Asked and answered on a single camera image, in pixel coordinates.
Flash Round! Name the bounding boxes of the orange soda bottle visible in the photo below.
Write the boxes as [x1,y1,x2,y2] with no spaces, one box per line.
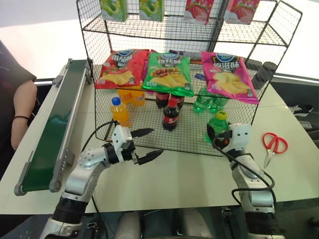
[110,97,132,128]
[117,88,133,105]
[131,89,147,107]

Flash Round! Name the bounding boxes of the red potato chip bag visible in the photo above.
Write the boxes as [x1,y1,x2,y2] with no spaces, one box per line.
[94,49,150,90]

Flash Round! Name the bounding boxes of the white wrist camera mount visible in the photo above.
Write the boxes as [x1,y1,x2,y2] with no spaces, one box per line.
[111,125,133,164]
[227,122,253,153]

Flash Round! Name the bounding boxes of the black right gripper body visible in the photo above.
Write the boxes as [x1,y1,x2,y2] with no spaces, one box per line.
[212,129,233,150]

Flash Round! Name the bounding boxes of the green hanging snack packet left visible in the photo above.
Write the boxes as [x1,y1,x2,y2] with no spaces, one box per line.
[99,0,129,22]

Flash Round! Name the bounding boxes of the black cylinder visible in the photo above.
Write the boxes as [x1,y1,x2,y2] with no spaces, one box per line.
[251,61,278,91]

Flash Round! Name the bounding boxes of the person dark shirt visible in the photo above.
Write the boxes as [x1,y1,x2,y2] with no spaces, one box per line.
[0,39,37,176]

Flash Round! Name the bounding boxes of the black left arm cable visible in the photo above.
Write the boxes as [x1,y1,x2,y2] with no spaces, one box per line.
[80,120,120,153]

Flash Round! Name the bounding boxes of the pink potato chip bag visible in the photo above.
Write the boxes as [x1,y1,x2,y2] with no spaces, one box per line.
[200,51,260,105]

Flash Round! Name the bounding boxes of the white rounded shape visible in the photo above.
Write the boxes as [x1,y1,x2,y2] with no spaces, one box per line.
[116,211,142,239]
[178,208,213,239]

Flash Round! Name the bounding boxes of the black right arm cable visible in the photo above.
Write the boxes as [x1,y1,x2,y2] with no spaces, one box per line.
[213,143,278,210]

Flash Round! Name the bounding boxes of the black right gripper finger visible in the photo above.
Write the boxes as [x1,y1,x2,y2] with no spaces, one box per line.
[206,123,217,147]

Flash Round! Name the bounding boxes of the red hanging snack packet right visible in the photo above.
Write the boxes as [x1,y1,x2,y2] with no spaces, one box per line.
[223,0,261,25]

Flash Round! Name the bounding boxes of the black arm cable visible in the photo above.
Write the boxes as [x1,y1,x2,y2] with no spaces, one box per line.
[213,143,278,210]
[80,120,120,153]

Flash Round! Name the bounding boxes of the red handled scissors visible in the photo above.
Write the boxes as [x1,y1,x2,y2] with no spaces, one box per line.
[262,132,289,168]

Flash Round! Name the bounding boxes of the green potato chip bag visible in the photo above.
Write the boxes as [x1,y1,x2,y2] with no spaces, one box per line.
[142,50,195,98]

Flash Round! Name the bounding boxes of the cola bottle red cap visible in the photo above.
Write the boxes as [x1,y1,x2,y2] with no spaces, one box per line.
[162,97,180,132]
[155,91,170,110]

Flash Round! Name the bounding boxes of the black wire rack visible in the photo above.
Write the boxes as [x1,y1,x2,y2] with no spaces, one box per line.
[76,0,304,158]

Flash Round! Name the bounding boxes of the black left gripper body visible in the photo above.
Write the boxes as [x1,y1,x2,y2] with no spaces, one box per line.
[124,139,140,165]

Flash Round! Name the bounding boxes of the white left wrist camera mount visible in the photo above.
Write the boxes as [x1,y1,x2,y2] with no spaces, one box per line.
[111,125,133,164]

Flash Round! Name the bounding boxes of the red hanging snack packet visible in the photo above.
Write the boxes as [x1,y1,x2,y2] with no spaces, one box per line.
[223,0,261,25]
[183,0,215,25]

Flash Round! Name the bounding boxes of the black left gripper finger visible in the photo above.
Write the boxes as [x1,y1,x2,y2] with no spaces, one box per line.
[131,127,156,139]
[137,149,164,166]

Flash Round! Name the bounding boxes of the green hanging snack packet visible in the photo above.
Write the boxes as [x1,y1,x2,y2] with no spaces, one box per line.
[99,0,129,22]
[138,0,165,22]

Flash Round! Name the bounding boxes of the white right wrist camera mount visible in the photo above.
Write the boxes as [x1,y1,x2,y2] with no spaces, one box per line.
[227,122,253,153]

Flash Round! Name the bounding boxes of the green conveyor belt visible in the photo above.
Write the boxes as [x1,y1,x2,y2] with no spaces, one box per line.
[14,58,94,197]

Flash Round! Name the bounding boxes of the black white sneaker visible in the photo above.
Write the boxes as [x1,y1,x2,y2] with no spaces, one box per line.
[286,104,316,118]

